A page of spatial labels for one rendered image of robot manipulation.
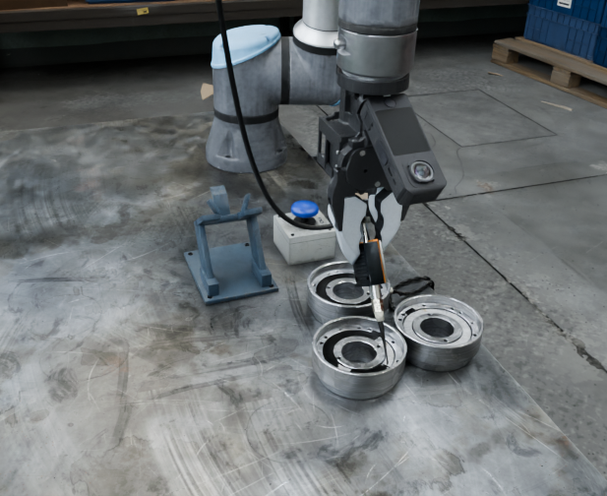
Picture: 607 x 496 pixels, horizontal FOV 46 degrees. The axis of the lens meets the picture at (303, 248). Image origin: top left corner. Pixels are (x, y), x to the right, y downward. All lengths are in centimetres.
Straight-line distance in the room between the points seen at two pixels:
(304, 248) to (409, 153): 36
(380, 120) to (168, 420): 37
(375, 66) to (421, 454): 38
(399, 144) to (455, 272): 189
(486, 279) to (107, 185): 160
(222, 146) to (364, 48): 64
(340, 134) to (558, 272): 200
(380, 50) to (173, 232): 53
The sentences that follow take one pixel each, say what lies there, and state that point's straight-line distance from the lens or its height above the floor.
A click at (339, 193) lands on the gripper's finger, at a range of 73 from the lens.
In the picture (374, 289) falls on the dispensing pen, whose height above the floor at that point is 90.
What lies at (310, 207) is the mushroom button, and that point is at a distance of 100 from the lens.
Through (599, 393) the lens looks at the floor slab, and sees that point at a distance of 219.
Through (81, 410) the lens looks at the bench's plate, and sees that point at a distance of 81.
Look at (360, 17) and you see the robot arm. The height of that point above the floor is 119.
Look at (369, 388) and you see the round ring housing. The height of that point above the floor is 82.
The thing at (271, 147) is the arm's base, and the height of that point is 84.
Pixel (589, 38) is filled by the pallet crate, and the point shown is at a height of 27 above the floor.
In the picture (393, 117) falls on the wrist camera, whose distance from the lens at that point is 70.
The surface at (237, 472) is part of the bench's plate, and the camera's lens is 72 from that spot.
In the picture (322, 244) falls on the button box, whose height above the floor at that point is 83.
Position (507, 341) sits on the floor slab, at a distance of 227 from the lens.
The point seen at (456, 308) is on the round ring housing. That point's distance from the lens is 90.
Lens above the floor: 134
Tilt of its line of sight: 31 degrees down
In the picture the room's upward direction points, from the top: 2 degrees clockwise
